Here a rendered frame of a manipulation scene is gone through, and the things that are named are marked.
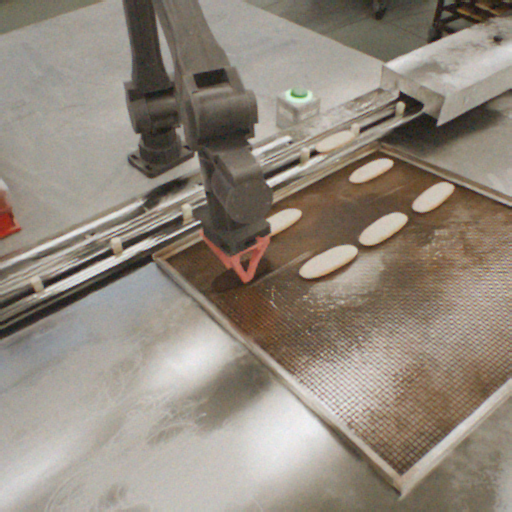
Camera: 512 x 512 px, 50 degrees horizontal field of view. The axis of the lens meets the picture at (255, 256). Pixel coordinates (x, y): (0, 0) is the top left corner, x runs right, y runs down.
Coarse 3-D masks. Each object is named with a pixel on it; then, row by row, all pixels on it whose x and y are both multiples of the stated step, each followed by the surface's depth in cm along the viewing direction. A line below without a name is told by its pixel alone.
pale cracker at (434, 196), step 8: (440, 184) 92; (448, 184) 92; (424, 192) 91; (432, 192) 90; (440, 192) 90; (448, 192) 91; (416, 200) 90; (424, 200) 89; (432, 200) 89; (440, 200) 89; (416, 208) 88; (424, 208) 88; (432, 208) 88
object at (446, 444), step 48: (384, 144) 105; (288, 192) 97; (384, 192) 94; (480, 192) 90; (192, 240) 88; (288, 240) 86; (336, 240) 85; (432, 240) 82; (480, 240) 81; (192, 288) 79; (336, 288) 77; (432, 288) 74; (240, 336) 70; (288, 336) 71; (336, 336) 69; (288, 384) 64; (336, 384) 64; (384, 384) 63; (480, 384) 61; (336, 432) 59; (432, 432) 57
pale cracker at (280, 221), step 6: (288, 210) 91; (294, 210) 91; (276, 216) 90; (282, 216) 90; (288, 216) 90; (294, 216) 90; (270, 222) 89; (276, 222) 89; (282, 222) 89; (288, 222) 89; (276, 228) 88; (282, 228) 88; (270, 234) 87
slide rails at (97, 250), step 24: (360, 120) 120; (312, 144) 114; (264, 168) 108; (168, 216) 98; (192, 216) 98; (120, 240) 94; (144, 240) 94; (72, 264) 90; (96, 264) 90; (24, 288) 87; (48, 288) 87; (0, 312) 83
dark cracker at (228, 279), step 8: (240, 264) 81; (248, 264) 81; (264, 264) 81; (224, 272) 80; (232, 272) 80; (256, 272) 80; (216, 280) 79; (224, 280) 79; (232, 280) 79; (240, 280) 79; (216, 288) 78; (224, 288) 78; (232, 288) 79
